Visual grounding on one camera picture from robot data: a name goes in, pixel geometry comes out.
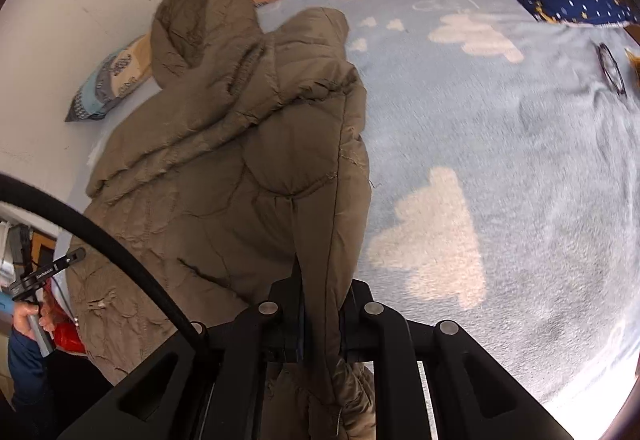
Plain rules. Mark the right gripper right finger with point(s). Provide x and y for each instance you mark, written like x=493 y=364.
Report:
x=436 y=381

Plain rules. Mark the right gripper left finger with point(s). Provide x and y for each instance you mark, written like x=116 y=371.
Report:
x=213 y=391

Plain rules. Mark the brown puffer jacket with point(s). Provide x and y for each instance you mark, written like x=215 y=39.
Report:
x=248 y=164

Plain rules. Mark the blue sleeve left forearm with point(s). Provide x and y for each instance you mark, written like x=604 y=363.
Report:
x=28 y=371

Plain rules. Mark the person's left hand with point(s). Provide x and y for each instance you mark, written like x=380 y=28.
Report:
x=23 y=311

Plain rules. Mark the light blue cloud blanket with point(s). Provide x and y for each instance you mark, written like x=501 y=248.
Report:
x=504 y=179

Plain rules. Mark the black eyeglasses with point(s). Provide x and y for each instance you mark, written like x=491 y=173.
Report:
x=611 y=70

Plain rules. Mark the orange plush toy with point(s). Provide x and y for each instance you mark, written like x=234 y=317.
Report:
x=634 y=62

